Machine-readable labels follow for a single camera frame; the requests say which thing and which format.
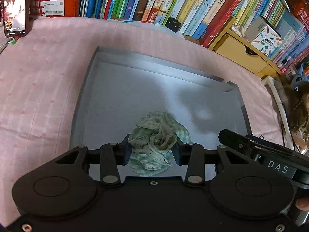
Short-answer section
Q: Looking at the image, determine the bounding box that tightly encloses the pink striped tablecloth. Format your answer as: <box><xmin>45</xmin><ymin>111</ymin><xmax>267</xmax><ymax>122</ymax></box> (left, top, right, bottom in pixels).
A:
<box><xmin>1</xmin><ymin>17</ymin><xmax>282</xmax><ymax>226</ymax></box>

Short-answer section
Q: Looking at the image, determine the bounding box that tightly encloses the smartphone with lit screen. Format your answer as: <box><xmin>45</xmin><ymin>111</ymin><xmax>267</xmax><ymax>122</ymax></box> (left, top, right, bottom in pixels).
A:
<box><xmin>3</xmin><ymin>0</ymin><xmax>30</xmax><ymax>38</ymax></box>

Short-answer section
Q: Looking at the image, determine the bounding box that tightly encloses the right row of books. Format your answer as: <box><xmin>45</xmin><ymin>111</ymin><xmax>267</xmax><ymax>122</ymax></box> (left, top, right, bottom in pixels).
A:
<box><xmin>267</xmin><ymin>9</ymin><xmax>309</xmax><ymax>76</ymax></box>

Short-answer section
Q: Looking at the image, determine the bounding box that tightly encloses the small black box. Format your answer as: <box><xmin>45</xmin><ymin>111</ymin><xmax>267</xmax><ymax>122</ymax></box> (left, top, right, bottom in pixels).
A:
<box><xmin>165</xmin><ymin>17</ymin><xmax>181</xmax><ymax>32</ymax></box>

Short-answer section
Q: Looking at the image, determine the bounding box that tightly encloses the wooden drawer organizer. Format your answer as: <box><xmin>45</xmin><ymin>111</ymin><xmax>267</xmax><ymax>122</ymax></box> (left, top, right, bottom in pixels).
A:
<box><xmin>208</xmin><ymin>17</ymin><xmax>282</xmax><ymax>78</ymax></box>

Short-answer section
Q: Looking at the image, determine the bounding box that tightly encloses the row of upright books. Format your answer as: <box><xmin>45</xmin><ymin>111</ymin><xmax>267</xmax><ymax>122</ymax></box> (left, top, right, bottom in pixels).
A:
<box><xmin>79</xmin><ymin>0</ymin><xmax>288</xmax><ymax>40</ymax></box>

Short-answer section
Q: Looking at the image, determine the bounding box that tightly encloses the brown haired doll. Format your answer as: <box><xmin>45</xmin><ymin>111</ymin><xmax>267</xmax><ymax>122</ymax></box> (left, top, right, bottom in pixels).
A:
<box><xmin>284</xmin><ymin>82</ymin><xmax>308</xmax><ymax>155</ymax></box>

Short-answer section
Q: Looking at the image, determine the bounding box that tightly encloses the white pvc pipe frame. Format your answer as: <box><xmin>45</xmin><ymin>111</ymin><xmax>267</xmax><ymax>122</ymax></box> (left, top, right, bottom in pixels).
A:
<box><xmin>262</xmin><ymin>76</ymin><xmax>294</xmax><ymax>150</ymax></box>

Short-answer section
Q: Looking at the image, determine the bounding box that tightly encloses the green checkered cloth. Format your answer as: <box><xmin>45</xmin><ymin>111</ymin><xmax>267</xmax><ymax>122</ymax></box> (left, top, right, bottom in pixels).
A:
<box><xmin>128</xmin><ymin>111</ymin><xmax>191</xmax><ymax>177</ymax></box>

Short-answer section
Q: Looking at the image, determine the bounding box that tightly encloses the black cable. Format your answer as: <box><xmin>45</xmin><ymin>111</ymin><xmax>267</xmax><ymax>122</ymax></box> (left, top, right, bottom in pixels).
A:
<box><xmin>281</xmin><ymin>122</ymin><xmax>304</xmax><ymax>154</ymax></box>

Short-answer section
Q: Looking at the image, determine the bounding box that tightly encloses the grey shallow tray box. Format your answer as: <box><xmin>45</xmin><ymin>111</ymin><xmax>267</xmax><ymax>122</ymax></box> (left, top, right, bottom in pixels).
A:
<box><xmin>69</xmin><ymin>47</ymin><xmax>252</xmax><ymax>182</ymax></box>

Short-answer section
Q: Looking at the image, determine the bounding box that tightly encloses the white patterned box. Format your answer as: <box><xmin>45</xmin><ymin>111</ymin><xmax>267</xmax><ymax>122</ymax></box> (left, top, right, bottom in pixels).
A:
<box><xmin>244</xmin><ymin>16</ymin><xmax>282</xmax><ymax>56</ymax></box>

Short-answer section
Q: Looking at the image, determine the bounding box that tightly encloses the person's right hand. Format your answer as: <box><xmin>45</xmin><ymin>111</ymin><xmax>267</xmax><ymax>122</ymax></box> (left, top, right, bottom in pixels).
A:
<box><xmin>295</xmin><ymin>197</ymin><xmax>309</xmax><ymax>211</ymax></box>

